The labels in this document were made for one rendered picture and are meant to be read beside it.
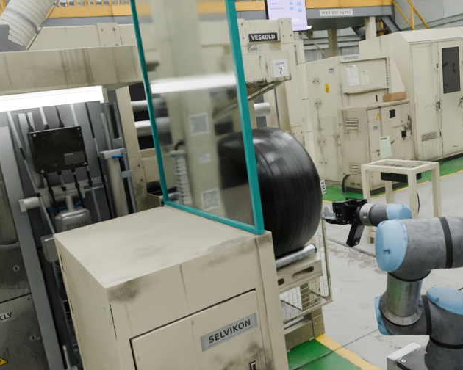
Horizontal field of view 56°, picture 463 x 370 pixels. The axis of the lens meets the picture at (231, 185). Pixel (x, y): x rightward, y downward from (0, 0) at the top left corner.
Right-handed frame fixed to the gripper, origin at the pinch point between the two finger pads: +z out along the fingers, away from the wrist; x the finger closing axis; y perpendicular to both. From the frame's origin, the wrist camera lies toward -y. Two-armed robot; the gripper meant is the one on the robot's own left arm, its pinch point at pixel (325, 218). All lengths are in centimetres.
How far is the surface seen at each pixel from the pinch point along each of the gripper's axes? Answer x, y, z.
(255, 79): -14, 62, 47
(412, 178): -209, -23, 120
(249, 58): -13, 72, 46
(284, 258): 5.5, -16.3, 23.0
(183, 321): 77, -1, -38
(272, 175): 13.2, 19.6, 9.6
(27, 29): 79, 88, 46
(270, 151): 8.8, 28.3, 13.7
